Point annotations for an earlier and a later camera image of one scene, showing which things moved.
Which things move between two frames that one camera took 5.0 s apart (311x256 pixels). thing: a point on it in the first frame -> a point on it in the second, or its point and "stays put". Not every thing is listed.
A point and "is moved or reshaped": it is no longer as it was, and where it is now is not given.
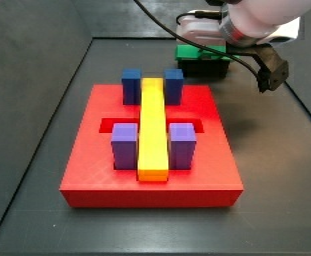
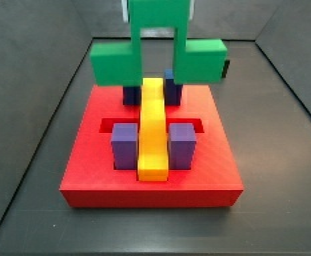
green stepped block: (192, 51) is moved or reshaped
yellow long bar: (152, 161) stays put
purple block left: (124, 146) stays put
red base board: (95, 185) stays put
